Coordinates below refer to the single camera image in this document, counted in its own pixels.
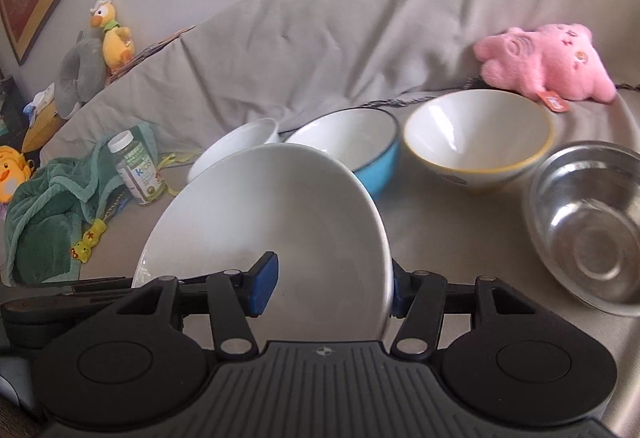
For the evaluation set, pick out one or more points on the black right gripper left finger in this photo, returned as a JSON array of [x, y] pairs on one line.
[[233, 296]]

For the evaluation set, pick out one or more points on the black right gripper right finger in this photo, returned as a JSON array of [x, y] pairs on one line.
[[419, 300]]

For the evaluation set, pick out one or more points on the large white ceramic bowl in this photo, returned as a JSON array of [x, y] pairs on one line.
[[336, 273]]

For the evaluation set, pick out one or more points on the white paper noodle bowl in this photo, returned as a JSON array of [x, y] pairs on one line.
[[249, 135]]

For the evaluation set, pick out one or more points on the blue enamel bowl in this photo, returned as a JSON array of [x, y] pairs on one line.
[[366, 140]]

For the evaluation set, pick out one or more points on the white bowl yellow rim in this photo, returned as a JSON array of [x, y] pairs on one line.
[[479, 139]]

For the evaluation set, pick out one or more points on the stainless steel bowl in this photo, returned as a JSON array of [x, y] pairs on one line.
[[581, 210]]

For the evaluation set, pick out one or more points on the yellow toy charm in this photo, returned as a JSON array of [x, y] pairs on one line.
[[82, 249]]

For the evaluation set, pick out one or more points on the green towel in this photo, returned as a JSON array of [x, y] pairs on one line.
[[49, 214]]

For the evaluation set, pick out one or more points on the kids vitamin bottle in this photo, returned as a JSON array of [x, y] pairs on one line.
[[136, 168]]

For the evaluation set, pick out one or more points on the yellow chick plush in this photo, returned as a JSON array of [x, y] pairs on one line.
[[14, 171]]

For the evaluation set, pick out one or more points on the tissue box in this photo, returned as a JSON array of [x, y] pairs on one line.
[[43, 120]]

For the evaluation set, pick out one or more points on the grey plush toy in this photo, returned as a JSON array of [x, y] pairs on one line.
[[82, 75]]

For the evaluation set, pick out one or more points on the pink plush toy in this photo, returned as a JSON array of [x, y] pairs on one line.
[[555, 64]]

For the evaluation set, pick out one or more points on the yellow duck plush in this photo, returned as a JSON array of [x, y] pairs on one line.
[[117, 42]]

